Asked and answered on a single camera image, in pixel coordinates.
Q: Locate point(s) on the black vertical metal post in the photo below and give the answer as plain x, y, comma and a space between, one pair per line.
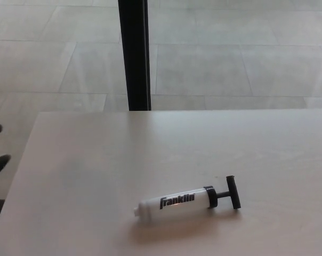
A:
135, 53

